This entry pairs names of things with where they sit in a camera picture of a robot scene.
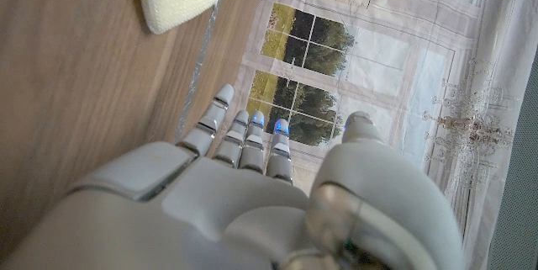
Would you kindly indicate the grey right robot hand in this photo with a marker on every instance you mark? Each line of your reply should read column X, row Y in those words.
column 235, row 211

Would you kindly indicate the printed window backdrop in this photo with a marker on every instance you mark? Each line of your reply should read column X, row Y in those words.
column 378, row 64

